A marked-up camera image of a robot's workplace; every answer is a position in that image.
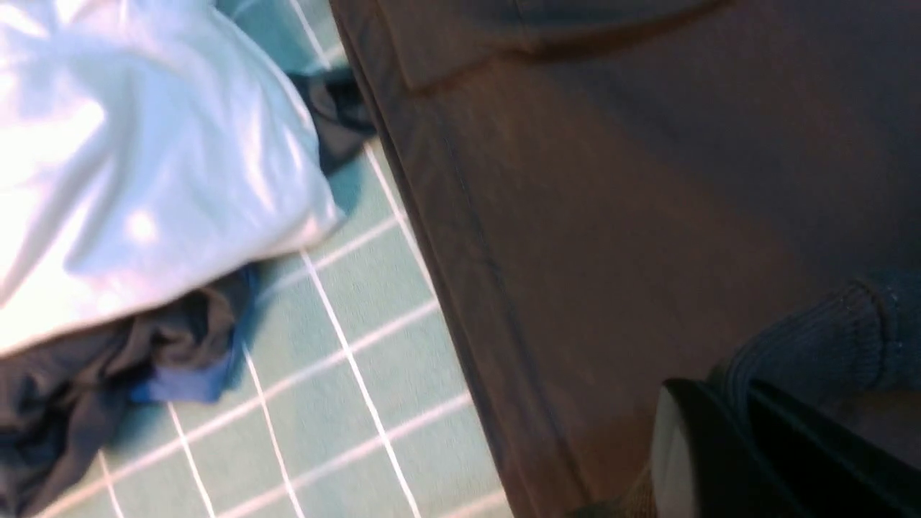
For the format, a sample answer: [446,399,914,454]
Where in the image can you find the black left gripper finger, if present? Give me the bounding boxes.
[649,379,919,517]

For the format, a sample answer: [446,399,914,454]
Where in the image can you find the dark gray long-sleeve shirt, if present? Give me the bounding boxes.
[331,1,919,517]

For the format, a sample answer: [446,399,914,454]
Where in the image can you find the white crumpled shirt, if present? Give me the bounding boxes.
[1,1,343,356]

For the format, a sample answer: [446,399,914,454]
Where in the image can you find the blue crumpled garment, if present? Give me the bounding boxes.
[130,265,258,404]

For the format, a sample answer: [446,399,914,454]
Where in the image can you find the dark gray crumpled garment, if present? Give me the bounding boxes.
[2,68,374,517]

